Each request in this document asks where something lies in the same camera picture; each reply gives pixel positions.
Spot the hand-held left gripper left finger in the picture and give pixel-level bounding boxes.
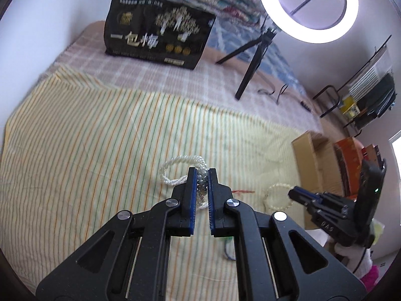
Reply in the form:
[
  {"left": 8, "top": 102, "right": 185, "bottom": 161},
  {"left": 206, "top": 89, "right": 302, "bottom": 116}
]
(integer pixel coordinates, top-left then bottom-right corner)
[{"left": 35, "top": 167, "right": 201, "bottom": 301}]

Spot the brown cardboard box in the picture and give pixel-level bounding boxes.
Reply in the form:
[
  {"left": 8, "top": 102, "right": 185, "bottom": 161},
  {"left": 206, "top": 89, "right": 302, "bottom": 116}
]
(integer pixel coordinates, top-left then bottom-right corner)
[{"left": 291, "top": 132, "right": 347, "bottom": 230}]

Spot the blue green cord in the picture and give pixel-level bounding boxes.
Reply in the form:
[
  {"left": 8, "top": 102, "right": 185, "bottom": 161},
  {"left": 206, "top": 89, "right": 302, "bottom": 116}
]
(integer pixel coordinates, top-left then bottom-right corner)
[{"left": 223, "top": 236, "right": 236, "bottom": 260}]

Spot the window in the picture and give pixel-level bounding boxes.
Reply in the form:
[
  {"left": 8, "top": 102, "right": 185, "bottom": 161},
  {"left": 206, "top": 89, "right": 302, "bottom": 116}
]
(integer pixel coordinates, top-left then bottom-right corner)
[{"left": 388, "top": 131, "right": 401, "bottom": 171}]

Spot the striped yellow cloth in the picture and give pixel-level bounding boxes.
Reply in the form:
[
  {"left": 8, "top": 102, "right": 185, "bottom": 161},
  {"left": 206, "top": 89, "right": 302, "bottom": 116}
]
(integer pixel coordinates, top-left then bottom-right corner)
[{"left": 0, "top": 69, "right": 311, "bottom": 301}]

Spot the white ring light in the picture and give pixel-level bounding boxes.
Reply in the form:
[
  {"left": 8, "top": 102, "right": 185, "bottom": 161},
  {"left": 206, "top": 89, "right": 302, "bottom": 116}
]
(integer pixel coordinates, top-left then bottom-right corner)
[{"left": 257, "top": 0, "right": 359, "bottom": 43}]

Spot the yellow box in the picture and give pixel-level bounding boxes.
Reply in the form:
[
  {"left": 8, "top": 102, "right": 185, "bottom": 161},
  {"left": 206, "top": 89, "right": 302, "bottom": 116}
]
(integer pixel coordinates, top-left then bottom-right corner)
[{"left": 339, "top": 97, "right": 360, "bottom": 115}]

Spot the black printed box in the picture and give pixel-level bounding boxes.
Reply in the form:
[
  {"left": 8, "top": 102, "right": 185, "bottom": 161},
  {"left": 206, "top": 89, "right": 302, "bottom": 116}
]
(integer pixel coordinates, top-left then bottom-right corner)
[{"left": 103, "top": 0, "right": 217, "bottom": 70}]

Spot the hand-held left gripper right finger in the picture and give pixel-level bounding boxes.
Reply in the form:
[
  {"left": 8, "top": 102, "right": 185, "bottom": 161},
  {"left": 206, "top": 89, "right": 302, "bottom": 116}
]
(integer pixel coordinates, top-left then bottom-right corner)
[{"left": 208, "top": 168, "right": 367, "bottom": 301}]

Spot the black bag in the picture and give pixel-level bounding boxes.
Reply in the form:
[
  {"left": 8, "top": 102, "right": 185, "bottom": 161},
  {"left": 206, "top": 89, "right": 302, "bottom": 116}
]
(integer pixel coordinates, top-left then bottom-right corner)
[{"left": 357, "top": 73, "right": 396, "bottom": 123}]

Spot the orange box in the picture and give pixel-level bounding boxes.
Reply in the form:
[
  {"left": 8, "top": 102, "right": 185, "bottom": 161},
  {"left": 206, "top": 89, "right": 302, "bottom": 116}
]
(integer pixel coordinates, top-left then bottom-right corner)
[{"left": 333, "top": 137, "right": 365, "bottom": 202}]

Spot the clear beaded bracelet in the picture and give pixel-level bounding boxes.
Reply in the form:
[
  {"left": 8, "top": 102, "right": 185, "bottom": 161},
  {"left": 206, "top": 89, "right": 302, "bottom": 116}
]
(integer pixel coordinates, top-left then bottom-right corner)
[{"left": 195, "top": 162, "right": 209, "bottom": 210}]

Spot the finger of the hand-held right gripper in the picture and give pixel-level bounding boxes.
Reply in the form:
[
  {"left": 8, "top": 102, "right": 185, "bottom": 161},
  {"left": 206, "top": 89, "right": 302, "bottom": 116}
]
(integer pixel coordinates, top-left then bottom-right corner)
[{"left": 288, "top": 187, "right": 325, "bottom": 208}]

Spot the cream beaded bracelet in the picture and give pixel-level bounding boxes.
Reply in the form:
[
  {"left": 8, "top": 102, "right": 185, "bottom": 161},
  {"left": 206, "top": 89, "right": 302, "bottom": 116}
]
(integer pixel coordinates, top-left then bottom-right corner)
[{"left": 262, "top": 183, "right": 297, "bottom": 217}]

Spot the black tripod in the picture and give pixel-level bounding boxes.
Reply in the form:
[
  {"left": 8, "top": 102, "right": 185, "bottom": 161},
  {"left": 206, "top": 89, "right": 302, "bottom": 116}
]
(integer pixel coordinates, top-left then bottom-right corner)
[{"left": 216, "top": 27, "right": 277, "bottom": 100}]

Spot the white pearl bracelet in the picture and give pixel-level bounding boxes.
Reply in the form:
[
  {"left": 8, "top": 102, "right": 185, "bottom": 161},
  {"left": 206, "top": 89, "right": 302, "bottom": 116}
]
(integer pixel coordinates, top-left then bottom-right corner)
[{"left": 158, "top": 155, "right": 210, "bottom": 210}]

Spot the ring light on tripod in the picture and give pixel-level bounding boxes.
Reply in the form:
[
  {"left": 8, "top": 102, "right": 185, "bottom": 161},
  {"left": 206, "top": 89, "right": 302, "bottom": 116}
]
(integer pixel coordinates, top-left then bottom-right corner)
[{"left": 207, "top": 15, "right": 309, "bottom": 99}]

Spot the black cable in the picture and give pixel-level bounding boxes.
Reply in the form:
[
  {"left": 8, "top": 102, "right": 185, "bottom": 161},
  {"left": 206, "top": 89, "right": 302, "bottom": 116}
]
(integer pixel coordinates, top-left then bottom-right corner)
[{"left": 257, "top": 83, "right": 291, "bottom": 105}]

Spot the pink checkered bed sheet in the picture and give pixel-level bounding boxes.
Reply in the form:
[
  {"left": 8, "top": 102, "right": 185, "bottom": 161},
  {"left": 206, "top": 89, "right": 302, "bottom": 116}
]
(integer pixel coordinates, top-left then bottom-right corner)
[{"left": 38, "top": 21, "right": 325, "bottom": 135}]

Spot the black metal rack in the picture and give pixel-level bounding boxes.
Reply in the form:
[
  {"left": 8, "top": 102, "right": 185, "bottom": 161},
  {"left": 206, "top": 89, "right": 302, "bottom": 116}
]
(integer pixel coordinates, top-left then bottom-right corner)
[{"left": 312, "top": 34, "right": 396, "bottom": 138}]

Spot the pink fluffy toy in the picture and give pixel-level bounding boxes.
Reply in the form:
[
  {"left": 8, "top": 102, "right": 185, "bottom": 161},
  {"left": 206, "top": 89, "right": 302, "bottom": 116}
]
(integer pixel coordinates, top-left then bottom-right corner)
[{"left": 360, "top": 264, "right": 380, "bottom": 289}]

